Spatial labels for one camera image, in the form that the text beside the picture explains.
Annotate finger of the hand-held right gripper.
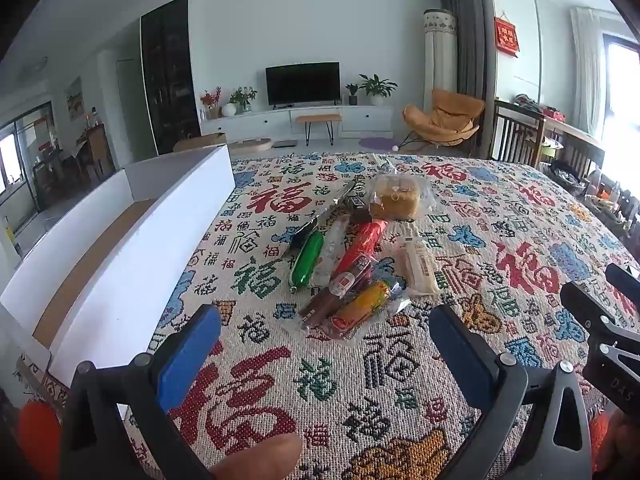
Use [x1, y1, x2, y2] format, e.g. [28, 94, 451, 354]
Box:
[605, 262, 640, 306]
[560, 282, 640, 415]

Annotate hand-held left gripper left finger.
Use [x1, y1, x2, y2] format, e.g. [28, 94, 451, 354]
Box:
[60, 304, 223, 480]

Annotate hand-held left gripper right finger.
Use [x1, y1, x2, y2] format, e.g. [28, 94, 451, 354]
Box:
[428, 304, 593, 480]

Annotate white cardboard box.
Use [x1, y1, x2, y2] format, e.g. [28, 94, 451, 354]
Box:
[0, 144, 236, 423]

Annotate cream bread stick packet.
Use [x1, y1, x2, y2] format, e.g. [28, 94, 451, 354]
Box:
[400, 237, 443, 297]

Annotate orange sausage packet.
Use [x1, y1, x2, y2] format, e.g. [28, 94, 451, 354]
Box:
[332, 280, 411, 338]

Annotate red sausage packet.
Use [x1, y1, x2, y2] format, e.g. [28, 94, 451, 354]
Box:
[327, 220, 388, 301]

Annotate green sausage packet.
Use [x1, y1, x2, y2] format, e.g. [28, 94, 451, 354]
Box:
[291, 231, 325, 291]

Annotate bread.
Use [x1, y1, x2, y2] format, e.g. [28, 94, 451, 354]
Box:
[367, 160, 441, 221]

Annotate person's left hand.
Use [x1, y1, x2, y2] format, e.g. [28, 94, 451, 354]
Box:
[210, 432, 304, 480]

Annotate person's right hand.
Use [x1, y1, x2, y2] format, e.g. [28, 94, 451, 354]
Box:
[592, 409, 640, 480]

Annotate printed blanket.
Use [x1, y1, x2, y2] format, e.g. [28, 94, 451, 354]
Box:
[15, 152, 640, 480]

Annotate brown sausage packet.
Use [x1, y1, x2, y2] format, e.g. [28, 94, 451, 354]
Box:
[297, 287, 351, 331]

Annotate pale pink sausage stick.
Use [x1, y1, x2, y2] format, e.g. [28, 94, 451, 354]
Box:
[312, 215, 348, 286]

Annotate person's orange garment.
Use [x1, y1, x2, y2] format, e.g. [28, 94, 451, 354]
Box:
[17, 400, 63, 480]

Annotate dark brown snack bar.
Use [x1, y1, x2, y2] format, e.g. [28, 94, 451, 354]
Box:
[345, 192, 373, 226]

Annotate dark foil snack packet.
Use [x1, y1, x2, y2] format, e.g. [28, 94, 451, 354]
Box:
[282, 180, 358, 261]

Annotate dark wooden crib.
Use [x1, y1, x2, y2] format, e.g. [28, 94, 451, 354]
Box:
[492, 99, 606, 181]

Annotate brown cardboard box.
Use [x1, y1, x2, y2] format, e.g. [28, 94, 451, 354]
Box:
[172, 132, 228, 153]

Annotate curved wooden board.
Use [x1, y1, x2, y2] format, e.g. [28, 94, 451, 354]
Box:
[227, 137, 273, 156]

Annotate white sheer curtain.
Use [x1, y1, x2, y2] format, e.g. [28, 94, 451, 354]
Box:
[570, 7, 608, 136]

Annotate white television cabinet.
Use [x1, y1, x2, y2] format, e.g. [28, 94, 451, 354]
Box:
[200, 104, 396, 141]

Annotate orange lounge chair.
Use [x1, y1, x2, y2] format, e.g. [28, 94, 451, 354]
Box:
[402, 87, 486, 151]

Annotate red flower arrangement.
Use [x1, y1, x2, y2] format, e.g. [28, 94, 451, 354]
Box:
[200, 86, 223, 120]

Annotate leafy plant in glass vase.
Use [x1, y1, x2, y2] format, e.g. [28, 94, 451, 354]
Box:
[229, 86, 258, 113]

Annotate wooden stool with metal legs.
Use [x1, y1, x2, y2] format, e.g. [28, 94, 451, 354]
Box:
[295, 113, 343, 147]

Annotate large potted green plant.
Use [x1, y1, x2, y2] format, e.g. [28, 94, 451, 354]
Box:
[359, 74, 398, 107]

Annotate tall black cabinet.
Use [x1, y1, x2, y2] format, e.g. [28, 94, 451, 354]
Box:
[140, 0, 203, 156]

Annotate white column air conditioner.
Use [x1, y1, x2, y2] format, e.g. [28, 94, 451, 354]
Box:
[422, 7, 458, 133]

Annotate black television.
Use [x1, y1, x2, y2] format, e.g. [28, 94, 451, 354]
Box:
[265, 62, 342, 107]

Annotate grey curtain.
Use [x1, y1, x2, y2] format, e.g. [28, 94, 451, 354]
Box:
[440, 0, 496, 106]

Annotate red wall hanging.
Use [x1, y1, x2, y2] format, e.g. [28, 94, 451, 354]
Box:
[494, 16, 521, 58]

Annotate framed wall picture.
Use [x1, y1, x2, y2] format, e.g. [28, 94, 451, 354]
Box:
[66, 76, 85, 121]

